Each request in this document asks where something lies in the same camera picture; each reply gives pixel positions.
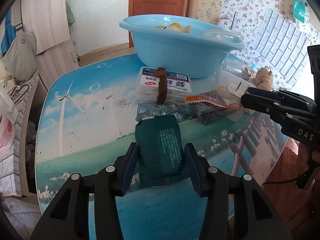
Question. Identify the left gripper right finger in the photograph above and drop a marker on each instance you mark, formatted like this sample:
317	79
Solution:
237	207

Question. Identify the blue hanging apron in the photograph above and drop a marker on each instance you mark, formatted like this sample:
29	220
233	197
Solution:
9	34

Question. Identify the teal paper on wall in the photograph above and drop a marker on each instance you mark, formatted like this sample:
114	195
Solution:
301	11

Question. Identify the yellow white plush doll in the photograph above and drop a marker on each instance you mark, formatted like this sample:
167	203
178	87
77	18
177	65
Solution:
175	27

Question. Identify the orange white snack wrapper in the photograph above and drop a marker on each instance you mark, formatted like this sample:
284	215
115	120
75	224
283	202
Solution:
213	98

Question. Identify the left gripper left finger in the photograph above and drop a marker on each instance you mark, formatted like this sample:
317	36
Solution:
66	217

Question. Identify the clear cotton swab box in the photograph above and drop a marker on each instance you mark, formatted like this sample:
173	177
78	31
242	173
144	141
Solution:
160	85

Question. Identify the light blue plastic basin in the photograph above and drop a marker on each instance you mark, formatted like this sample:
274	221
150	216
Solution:
197	54

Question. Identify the light wooden wardrobe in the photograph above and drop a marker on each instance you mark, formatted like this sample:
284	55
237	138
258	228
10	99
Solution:
47	20

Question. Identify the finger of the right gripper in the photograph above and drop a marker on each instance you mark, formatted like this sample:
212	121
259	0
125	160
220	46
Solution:
276	110
282	96

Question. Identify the green quilted bedding roll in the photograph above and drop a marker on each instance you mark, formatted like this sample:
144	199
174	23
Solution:
70	15

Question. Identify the dark green snack packet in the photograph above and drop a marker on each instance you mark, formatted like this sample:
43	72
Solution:
161	155

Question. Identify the grey tote bag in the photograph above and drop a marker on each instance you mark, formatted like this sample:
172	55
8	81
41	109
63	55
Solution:
20	59

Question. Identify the beige teddy bear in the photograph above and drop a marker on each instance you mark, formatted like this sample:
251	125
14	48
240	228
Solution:
263	79

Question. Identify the clear plastic bottle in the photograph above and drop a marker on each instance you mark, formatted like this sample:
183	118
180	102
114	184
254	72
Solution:
236	67

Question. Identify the white packet with pin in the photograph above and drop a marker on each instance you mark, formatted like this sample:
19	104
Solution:
239	88

